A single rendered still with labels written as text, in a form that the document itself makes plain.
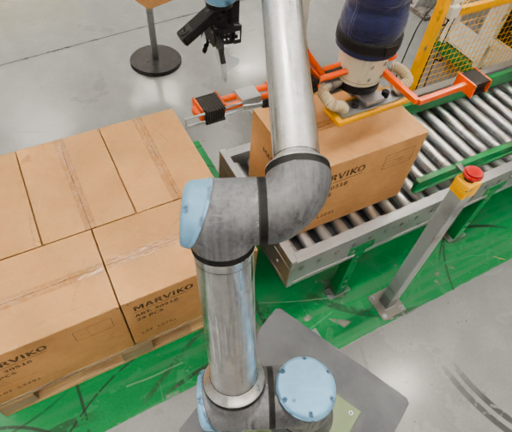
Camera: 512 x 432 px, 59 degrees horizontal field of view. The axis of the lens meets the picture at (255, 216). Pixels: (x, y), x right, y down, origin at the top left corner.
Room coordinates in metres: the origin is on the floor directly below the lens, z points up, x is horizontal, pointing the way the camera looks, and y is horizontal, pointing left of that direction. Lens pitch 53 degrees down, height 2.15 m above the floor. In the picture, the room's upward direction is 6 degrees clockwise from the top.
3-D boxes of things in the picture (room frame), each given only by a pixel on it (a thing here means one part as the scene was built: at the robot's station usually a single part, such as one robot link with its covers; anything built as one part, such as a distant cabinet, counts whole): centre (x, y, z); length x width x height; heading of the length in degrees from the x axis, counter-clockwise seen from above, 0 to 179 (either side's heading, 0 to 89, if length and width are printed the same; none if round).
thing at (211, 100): (1.12, 0.18, 1.21); 0.08 x 0.07 x 0.05; 123
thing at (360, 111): (1.37, -0.37, 1.11); 0.34 x 0.10 x 0.05; 123
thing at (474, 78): (1.39, -0.71, 1.21); 0.09 x 0.08 x 0.05; 33
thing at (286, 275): (1.24, 0.01, 0.47); 0.70 x 0.03 x 0.15; 32
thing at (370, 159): (1.43, -0.30, 0.75); 0.60 x 0.40 x 0.40; 122
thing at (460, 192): (1.13, -0.74, 0.50); 0.07 x 0.07 x 1.00; 32
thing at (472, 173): (1.13, -0.74, 1.02); 0.07 x 0.07 x 0.04
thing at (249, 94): (1.19, 0.07, 1.20); 0.07 x 0.07 x 0.04; 33
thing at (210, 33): (1.13, 0.15, 1.49); 0.09 x 0.08 x 0.12; 122
